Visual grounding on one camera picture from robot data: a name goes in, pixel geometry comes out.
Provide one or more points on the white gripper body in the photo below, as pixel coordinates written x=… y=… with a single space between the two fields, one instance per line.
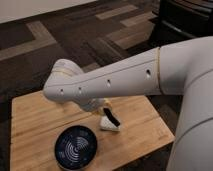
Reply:
x=91 y=104

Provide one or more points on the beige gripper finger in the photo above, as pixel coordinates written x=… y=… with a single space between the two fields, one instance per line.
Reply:
x=107 y=103
x=96 y=112

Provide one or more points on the black eraser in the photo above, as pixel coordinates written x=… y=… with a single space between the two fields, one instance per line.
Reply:
x=110 y=116

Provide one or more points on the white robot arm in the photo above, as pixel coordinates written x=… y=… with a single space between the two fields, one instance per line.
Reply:
x=184 y=68

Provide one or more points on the white sponge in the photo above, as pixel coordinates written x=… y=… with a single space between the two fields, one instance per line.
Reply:
x=106 y=124

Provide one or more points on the dark blue patterned plate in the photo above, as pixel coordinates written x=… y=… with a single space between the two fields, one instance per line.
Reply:
x=75 y=148

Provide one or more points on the black office chair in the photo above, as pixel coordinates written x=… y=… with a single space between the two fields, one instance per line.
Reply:
x=179 y=20

